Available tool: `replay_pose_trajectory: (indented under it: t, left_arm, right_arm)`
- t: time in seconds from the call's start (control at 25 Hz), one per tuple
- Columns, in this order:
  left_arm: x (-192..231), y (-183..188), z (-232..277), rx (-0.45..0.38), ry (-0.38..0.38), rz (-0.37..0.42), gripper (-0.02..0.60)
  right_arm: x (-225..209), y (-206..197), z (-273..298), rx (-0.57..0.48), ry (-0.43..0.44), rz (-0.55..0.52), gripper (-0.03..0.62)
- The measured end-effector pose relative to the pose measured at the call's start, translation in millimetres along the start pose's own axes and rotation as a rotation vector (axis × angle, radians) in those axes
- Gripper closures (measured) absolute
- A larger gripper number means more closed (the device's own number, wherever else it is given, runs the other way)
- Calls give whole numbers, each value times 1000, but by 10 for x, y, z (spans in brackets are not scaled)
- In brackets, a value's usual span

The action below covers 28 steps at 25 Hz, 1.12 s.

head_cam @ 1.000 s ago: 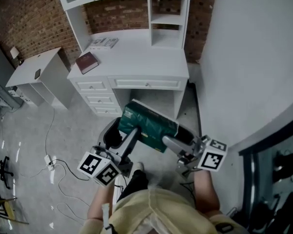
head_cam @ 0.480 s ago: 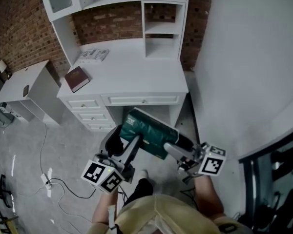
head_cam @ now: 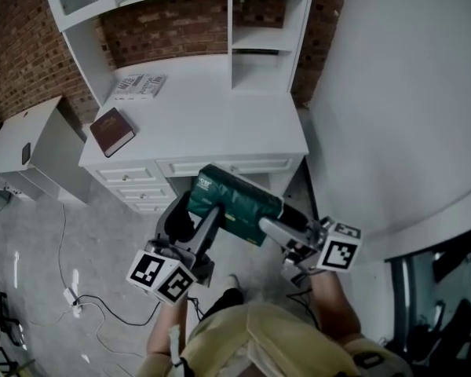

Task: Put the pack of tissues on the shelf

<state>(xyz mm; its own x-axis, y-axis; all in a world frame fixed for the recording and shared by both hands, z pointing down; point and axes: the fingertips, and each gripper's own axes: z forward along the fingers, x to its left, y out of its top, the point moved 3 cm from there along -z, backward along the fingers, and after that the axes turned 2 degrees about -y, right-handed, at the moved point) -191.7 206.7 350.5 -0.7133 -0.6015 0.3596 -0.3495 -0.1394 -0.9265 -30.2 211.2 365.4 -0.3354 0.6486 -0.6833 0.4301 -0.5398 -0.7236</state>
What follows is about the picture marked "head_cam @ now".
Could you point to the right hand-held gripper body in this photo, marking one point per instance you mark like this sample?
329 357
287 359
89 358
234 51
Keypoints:
337 251

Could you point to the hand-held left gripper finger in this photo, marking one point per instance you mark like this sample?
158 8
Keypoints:
176 222
208 230

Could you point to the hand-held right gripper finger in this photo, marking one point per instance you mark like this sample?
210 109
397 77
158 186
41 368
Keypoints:
296 218
278 230

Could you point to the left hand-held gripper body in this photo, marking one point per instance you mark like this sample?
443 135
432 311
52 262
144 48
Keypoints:
161 273

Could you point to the green pack of tissues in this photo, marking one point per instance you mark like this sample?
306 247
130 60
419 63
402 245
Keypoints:
239 198

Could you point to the white shelf unit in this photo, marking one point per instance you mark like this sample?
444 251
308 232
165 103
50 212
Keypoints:
259 41

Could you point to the person's left forearm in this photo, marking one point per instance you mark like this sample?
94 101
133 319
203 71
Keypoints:
165 328

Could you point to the person's right forearm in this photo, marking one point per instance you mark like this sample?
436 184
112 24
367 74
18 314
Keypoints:
333 301

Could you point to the person's white shoe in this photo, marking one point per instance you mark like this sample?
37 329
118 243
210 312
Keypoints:
232 281

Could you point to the person's black trouser leg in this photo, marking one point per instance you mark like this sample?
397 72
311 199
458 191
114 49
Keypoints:
223 302

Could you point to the white power strip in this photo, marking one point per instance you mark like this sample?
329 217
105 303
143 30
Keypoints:
74 302

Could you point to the dark glass window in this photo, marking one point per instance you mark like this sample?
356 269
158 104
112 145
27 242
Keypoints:
435 289

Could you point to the white desk with drawers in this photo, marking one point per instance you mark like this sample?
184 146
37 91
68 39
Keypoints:
220 124

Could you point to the dark red hardcover book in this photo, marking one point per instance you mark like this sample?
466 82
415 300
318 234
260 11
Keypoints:
110 130

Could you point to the black and white printed book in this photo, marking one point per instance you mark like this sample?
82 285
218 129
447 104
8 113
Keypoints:
139 86

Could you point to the black metal stand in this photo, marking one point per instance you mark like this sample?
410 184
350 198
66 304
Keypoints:
2 320

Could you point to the white side cabinet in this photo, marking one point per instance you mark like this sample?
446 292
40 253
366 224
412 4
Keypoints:
19 132

